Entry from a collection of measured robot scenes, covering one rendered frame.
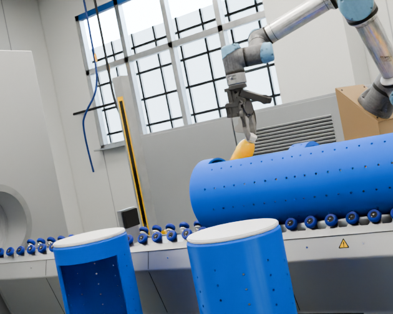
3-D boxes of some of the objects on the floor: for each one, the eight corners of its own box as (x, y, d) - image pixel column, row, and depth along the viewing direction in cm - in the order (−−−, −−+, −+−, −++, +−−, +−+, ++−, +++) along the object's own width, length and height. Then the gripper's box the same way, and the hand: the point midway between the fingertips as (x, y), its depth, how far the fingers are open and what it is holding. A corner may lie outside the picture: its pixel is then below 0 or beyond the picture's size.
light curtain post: (184, 407, 315) (118, 78, 311) (194, 408, 312) (128, 75, 307) (178, 413, 310) (111, 78, 306) (187, 413, 306) (120, 75, 302)
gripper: (232, 87, 243) (243, 141, 243) (218, 88, 233) (229, 144, 234) (252, 83, 238) (262, 137, 239) (238, 83, 228) (249, 140, 229)
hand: (252, 136), depth 235 cm, fingers closed on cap, 4 cm apart
